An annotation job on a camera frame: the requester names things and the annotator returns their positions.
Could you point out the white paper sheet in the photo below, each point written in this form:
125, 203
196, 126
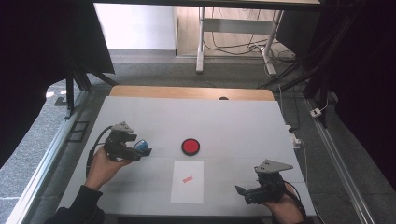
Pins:
186, 193

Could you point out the small white adapter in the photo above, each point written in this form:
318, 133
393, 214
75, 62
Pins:
316, 112

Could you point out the black metal stand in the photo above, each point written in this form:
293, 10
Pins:
70, 90
317, 84

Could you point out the black floor hatch frame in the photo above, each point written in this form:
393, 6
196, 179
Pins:
77, 131

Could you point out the white desk frame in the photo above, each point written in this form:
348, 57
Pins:
236, 26

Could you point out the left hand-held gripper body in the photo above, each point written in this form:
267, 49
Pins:
120, 146

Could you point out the aluminium floor rail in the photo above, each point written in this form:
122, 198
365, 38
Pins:
339, 161
43, 165

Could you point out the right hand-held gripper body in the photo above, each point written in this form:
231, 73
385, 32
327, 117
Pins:
269, 189

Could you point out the person's left hand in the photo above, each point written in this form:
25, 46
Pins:
101, 169

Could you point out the red ink pad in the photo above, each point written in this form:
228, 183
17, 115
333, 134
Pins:
190, 146

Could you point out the white power strip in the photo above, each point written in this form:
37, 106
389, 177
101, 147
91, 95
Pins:
294, 141

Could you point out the blue stamp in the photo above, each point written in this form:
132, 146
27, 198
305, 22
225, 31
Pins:
141, 145

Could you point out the black curtain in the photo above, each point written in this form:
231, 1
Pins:
40, 46
367, 77

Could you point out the person's right hand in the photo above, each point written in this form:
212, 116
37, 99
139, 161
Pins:
288, 211

